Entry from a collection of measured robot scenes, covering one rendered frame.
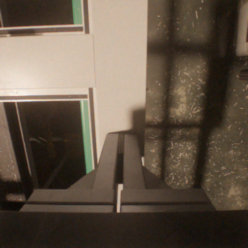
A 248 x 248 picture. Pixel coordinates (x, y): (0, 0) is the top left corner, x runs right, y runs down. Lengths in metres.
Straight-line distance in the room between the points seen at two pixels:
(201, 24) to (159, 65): 0.32
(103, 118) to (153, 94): 0.96
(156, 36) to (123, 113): 0.98
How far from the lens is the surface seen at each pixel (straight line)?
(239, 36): 1.20
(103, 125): 0.16
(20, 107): 0.65
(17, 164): 0.68
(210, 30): 1.21
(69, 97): 0.22
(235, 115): 1.34
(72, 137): 1.17
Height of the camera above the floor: 1.08
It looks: 73 degrees down
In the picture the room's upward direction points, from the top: 179 degrees counter-clockwise
